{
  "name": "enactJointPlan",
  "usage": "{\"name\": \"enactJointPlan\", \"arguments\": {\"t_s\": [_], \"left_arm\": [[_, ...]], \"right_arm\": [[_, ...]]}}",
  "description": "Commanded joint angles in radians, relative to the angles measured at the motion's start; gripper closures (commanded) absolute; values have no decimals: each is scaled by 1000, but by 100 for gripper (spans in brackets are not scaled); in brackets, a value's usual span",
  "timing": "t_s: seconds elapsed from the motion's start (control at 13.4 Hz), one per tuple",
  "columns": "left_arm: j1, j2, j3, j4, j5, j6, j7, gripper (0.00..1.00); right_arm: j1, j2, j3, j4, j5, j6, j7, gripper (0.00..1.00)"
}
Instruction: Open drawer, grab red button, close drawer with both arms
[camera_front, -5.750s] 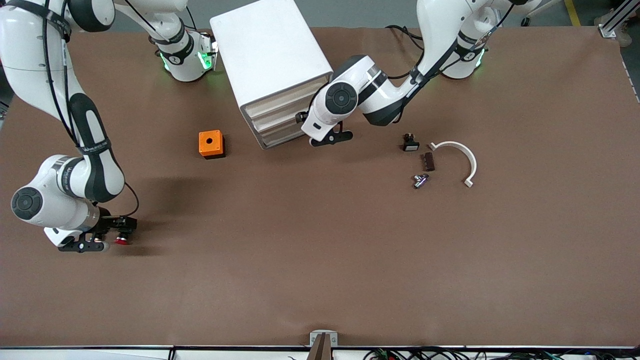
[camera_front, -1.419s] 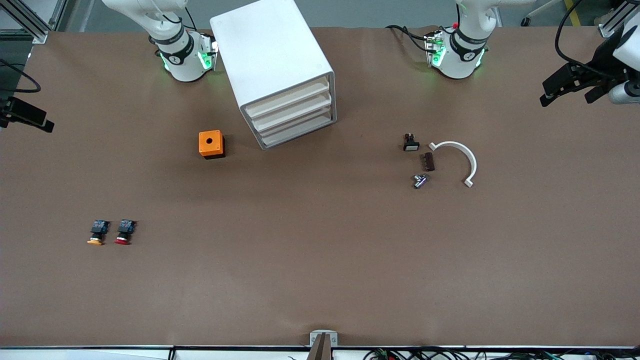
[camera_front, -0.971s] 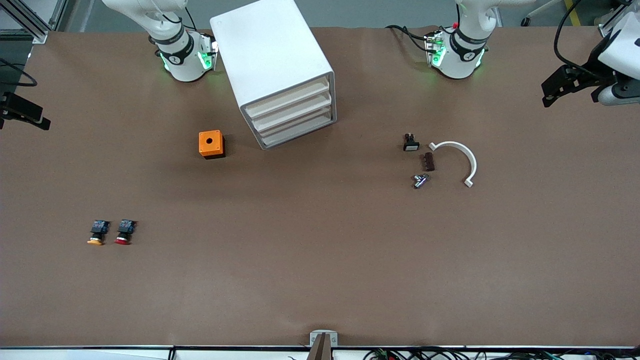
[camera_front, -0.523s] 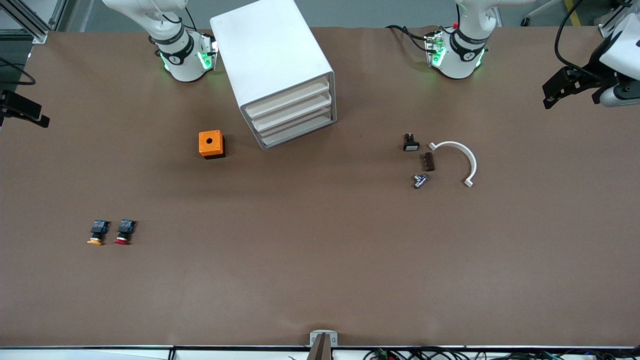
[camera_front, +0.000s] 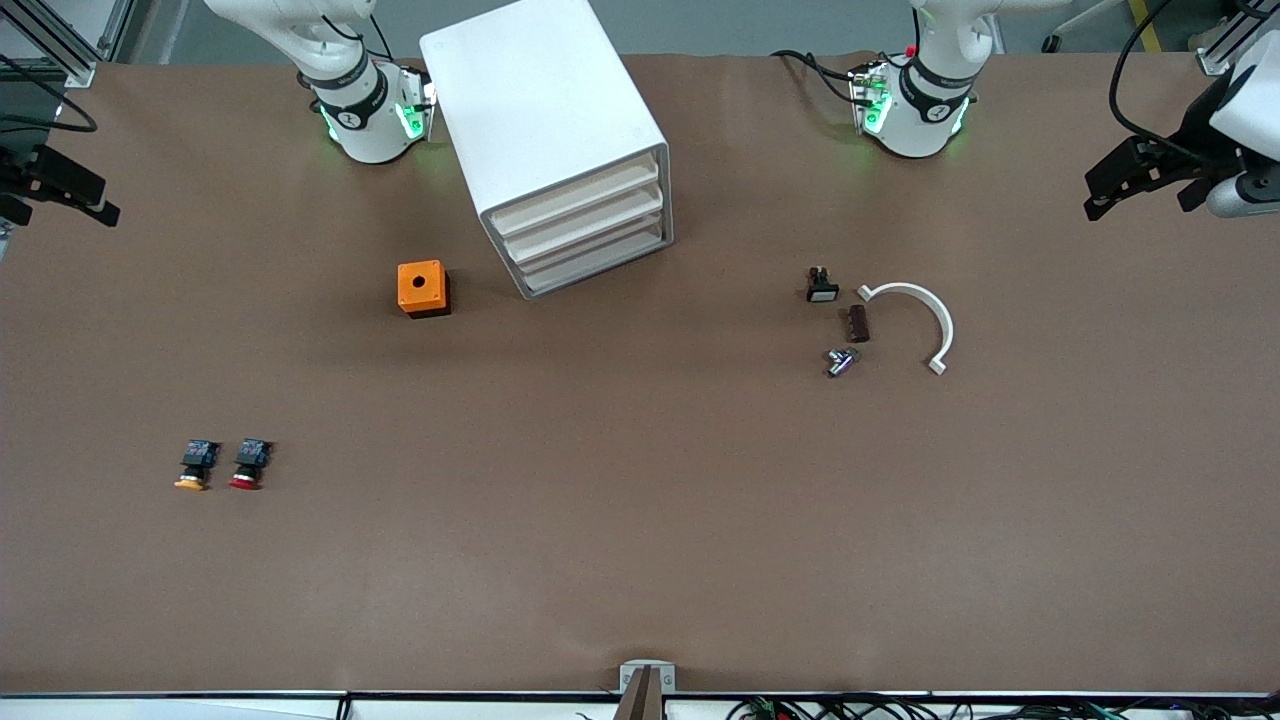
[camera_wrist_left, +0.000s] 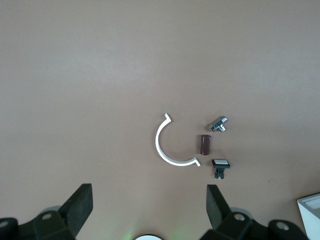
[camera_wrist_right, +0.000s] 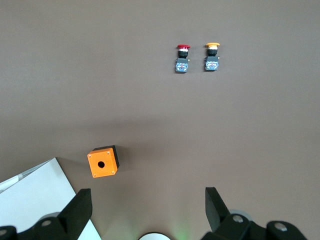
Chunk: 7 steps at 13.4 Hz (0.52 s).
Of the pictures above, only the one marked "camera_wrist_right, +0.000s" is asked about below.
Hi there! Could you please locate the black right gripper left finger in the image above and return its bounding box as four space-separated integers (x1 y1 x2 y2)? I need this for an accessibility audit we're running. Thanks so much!
17 188 93 240

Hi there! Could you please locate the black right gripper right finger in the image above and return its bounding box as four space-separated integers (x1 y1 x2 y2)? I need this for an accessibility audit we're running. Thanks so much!
202 187 267 240

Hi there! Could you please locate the red mushroom push button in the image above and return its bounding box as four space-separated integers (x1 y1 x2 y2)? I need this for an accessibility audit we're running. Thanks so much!
174 44 191 74

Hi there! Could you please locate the white drawer cabinet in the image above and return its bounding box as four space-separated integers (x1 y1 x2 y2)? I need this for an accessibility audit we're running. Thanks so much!
0 156 102 240

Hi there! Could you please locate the orange button box with hole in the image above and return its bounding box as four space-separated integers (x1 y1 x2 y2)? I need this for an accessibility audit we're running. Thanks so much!
86 144 120 179

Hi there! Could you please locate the yellow mushroom push button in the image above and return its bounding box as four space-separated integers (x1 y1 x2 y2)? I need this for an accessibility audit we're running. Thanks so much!
203 42 221 72

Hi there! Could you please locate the brown table cover sheet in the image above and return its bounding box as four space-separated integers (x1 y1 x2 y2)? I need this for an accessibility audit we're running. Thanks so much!
0 0 320 240

